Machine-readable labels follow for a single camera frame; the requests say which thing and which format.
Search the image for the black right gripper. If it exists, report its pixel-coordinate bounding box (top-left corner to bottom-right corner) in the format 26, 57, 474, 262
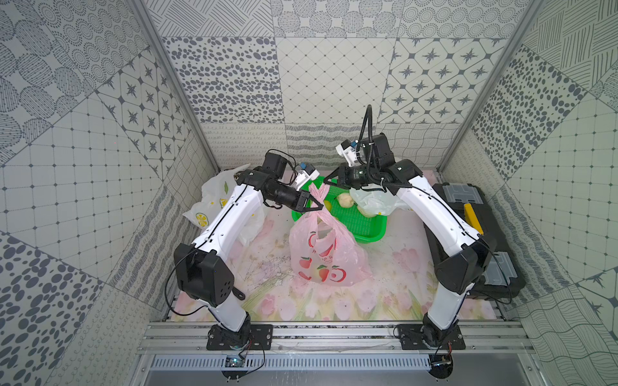
323, 162, 380, 191

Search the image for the pink peach-print plastic bag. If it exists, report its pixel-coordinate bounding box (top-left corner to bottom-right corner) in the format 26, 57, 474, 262
289, 183, 373, 286

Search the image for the white lemon-print plastic bag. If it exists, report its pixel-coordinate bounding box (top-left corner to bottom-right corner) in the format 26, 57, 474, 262
183, 164, 267, 246

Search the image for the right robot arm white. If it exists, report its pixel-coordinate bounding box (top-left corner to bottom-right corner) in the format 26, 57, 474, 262
323, 107, 495, 349

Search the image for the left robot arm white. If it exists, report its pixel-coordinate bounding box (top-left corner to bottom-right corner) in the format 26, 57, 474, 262
171, 150, 323, 335

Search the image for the green plastic basket tray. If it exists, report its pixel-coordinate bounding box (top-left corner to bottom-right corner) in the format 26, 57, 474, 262
291, 175, 388, 244

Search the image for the pale pear in tray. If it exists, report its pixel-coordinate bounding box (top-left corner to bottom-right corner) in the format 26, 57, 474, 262
336, 193, 355, 208

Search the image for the floral pink table mat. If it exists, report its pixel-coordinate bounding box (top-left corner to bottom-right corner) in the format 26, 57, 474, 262
171, 168, 498, 322

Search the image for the plain white plastic bag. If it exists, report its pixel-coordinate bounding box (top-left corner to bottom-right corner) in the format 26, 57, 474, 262
349, 184, 410, 217

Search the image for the red black pipe wrench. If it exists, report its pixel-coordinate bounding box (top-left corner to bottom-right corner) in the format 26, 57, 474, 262
233, 287, 246, 301

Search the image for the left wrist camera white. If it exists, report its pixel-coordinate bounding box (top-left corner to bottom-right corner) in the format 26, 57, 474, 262
294, 162, 320, 191

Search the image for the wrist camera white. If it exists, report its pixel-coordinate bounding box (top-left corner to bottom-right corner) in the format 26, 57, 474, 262
294, 162, 320, 191
336, 140, 361, 167

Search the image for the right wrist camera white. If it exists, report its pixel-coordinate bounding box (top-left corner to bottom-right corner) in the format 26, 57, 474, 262
336, 140, 361, 167

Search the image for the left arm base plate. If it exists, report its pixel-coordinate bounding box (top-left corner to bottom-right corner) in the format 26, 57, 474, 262
207, 323, 274, 351

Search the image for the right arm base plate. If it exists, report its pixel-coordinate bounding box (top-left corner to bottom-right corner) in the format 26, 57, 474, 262
394, 323, 466, 351

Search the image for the black toolbox yellow handle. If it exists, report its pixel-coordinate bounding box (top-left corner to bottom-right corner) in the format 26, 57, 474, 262
424, 183, 526, 305

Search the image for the aluminium mounting rail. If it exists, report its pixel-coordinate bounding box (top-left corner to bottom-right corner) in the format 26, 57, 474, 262
137, 321, 534, 354

